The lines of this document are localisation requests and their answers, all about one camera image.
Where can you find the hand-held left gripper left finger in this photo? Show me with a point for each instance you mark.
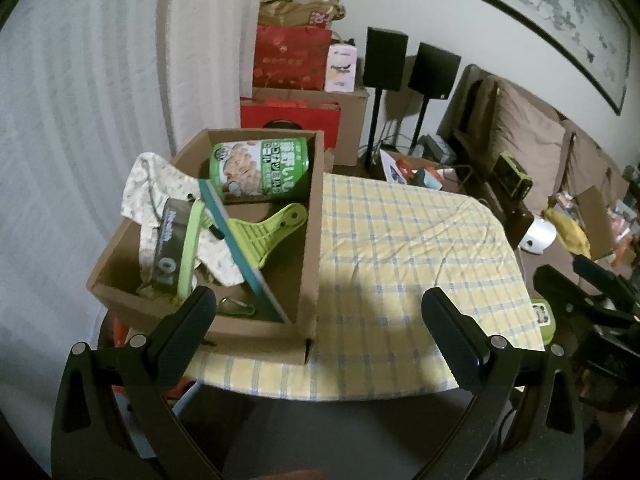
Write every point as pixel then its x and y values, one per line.
pixel 185 335

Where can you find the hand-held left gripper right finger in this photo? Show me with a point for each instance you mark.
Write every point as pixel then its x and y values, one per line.
pixel 452 340

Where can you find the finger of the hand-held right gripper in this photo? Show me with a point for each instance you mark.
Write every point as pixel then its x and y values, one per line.
pixel 575 300
pixel 610 280

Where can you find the silver carabiner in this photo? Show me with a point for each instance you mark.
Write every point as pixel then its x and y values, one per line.
pixel 248 308

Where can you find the grey pack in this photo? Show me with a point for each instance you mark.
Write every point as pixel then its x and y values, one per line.
pixel 167 250

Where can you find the teal bar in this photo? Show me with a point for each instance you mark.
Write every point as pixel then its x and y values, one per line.
pixel 265 295

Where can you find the lime green plastic clip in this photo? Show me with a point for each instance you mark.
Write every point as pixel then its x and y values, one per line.
pixel 260 240

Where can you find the white floral cloth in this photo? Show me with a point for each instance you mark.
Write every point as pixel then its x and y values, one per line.
pixel 155 185

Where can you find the green snack can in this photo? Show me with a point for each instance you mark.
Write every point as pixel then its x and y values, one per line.
pixel 260 170

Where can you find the green white packet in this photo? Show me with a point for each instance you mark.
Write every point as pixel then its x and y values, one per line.
pixel 542 320

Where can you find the pile of colourful packets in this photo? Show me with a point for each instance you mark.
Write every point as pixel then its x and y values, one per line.
pixel 625 230

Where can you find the brown cardboard piece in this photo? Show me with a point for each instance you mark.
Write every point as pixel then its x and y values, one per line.
pixel 595 225

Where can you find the yellow bag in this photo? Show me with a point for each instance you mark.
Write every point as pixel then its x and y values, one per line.
pixel 570 235

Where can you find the white dome device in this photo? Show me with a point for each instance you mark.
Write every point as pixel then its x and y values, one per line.
pixel 539 235

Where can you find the yellow plaid tablecloth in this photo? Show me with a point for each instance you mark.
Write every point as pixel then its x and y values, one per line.
pixel 400 260

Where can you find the green black portable radio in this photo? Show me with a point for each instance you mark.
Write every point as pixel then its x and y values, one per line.
pixel 512 175

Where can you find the large beige cushion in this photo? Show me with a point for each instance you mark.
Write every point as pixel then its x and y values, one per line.
pixel 525 145

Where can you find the teal grey tool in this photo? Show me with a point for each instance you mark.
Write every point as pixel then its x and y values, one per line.
pixel 427 177

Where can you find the cardboard box with white flap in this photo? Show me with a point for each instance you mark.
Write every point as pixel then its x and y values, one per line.
pixel 392 170

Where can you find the grey black device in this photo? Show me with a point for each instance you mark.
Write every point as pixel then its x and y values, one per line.
pixel 437 147

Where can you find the black speaker stand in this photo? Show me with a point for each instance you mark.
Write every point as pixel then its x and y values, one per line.
pixel 421 125
pixel 376 125

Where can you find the brown sofa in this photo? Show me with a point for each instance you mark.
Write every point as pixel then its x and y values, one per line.
pixel 452 115

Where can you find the large brown cardboard box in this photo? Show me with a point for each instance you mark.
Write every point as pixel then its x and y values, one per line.
pixel 352 130

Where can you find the white curtain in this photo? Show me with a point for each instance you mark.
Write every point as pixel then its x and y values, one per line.
pixel 65 135

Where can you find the red box with round logo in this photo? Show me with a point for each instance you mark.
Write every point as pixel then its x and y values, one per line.
pixel 320 120

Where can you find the black speaker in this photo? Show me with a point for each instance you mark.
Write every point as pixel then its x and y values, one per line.
pixel 385 60
pixel 434 72

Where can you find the framed ink painting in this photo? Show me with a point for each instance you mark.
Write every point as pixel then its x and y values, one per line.
pixel 560 5

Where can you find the red gift bag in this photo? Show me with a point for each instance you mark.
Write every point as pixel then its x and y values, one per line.
pixel 290 60

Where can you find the small white pink box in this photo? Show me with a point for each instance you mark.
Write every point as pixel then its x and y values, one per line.
pixel 341 67

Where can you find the crumpled brown paper bag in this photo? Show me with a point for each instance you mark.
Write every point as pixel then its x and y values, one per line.
pixel 300 7

